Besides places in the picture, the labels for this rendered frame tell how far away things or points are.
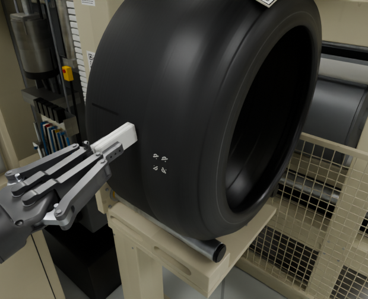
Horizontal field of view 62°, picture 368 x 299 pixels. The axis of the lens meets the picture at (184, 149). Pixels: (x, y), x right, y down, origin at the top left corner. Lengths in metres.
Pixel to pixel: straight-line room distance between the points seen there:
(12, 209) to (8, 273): 0.83
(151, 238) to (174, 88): 0.47
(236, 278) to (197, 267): 1.07
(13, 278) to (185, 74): 0.99
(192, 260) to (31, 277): 0.70
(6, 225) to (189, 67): 0.29
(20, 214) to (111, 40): 0.30
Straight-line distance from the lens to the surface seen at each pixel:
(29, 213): 0.38
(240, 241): 0.88
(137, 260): 1.20
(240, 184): 0.88
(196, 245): 0.72
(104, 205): 0.88
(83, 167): 0.41
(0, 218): 0.37
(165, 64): 0.45
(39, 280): 1.32
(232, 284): 1.78
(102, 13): 0.77
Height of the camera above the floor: 1.46
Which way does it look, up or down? 32 degrees down
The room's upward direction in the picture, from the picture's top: straight up
